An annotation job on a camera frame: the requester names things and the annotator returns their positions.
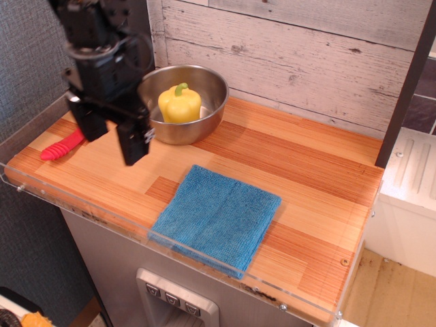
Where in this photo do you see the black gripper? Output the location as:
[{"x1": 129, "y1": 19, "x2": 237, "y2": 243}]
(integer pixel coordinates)
[{"x1": 64, "y1": 33, "x2": 155, "y2": 166}]

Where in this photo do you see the blue rag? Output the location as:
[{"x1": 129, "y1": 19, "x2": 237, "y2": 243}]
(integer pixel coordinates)
[{"x1": 148, "y1": 165, "x2": 281, "y2": 279}]

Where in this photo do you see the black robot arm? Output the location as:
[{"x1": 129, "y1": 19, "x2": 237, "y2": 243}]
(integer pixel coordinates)
[{"x1": 50, "y1": 1, "x2": 155, "y2": 166}]

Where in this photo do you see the silver metal pot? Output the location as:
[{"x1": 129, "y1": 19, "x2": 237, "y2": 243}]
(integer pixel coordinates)
[{"x1": 138, "y1": 65, "x2": 229, "y2": 145}]

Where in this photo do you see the yellow toy bell pepper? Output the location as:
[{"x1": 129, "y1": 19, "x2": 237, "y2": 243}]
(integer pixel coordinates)
[{"x1": 158, "y1": 82, "x2": 202, "y2": 123}]

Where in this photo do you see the clear acrylic table guard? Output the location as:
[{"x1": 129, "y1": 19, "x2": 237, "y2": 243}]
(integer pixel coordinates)
[{"x1": 1, "y1": 97, "x2": 383, "y2": 326}]

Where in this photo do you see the grey toy fridge cabinet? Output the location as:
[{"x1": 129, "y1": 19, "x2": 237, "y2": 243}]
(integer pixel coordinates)
[{"x1": 60, "y1": 207, "x2": 328, "y2": 327}]

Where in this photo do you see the silver dispenser button panel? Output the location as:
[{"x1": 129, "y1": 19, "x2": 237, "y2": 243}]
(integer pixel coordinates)
[{"x1": 136, "y1": 268, "x2": 220, "y2": 326}]

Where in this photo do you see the yellow black object corner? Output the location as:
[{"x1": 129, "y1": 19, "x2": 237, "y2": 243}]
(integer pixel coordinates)
[{"x1": 1, "y1": 309, "x2": 54, "y2": 327}]

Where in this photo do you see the white toy sink unit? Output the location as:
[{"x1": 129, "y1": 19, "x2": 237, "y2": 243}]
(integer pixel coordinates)
[{"x1": 363, "y1": 127, "x2": 436, "y2": 279}]

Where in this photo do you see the red handled metal spork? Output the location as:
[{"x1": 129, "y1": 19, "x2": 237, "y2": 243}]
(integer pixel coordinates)
[{"x1": 40, "y1": 128, "x2": 84, "y2": 161}]

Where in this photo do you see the dark left frame post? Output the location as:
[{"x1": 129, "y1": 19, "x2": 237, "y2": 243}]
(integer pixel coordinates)
[{"x1": 129, "y1": 0, "x2": 155, "y2": 74}]

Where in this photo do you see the dark frame post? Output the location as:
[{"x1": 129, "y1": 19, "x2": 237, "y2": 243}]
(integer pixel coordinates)
[
  {"x1": 129, "y1": 0, "x2": 155, "y2": 74},
  {"x1": 375, "y1": 0, "x2": 435, "y2": 168}
]

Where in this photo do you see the dark right frame post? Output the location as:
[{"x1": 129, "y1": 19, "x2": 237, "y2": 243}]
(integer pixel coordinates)
[{"x1": 375, "y1": 0, "x2": 435, "y2": 168}]

